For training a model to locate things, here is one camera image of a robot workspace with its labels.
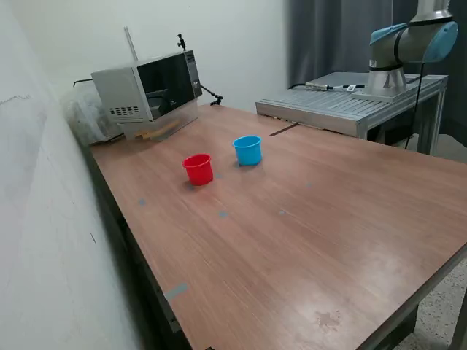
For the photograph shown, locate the clear box with wooden sticks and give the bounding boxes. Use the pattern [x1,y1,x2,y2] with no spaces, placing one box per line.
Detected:
[117,104,200,142]

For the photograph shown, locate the white thin rod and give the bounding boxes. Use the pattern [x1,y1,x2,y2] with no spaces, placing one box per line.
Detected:
[123,26,140,63]

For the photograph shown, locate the blue plastic cup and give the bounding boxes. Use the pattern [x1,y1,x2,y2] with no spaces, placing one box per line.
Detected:
[232,135,263,168]

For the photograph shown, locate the dark flat strip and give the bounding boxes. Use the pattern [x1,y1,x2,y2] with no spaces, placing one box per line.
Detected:
[269,122,299,137]

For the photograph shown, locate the red plastic cup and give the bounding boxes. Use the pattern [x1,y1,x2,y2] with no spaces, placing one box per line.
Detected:
[182,153,215,187]

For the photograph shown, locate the grey plastic bag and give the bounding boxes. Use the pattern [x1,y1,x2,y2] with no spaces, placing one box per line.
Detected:
[63,85,125,147]

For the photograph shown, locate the black hanging cable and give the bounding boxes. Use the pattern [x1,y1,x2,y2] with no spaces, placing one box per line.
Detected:
[403,62,426,150]

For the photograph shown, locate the silver microwave oven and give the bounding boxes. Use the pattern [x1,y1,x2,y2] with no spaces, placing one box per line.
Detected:
[90,50,204,125]

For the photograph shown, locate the aluminium robot base table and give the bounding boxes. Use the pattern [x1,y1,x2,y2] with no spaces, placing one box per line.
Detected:
[255,71,449,156]

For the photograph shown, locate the cable with white label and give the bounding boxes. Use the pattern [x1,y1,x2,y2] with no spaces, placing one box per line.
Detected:
[290,82,366,93]

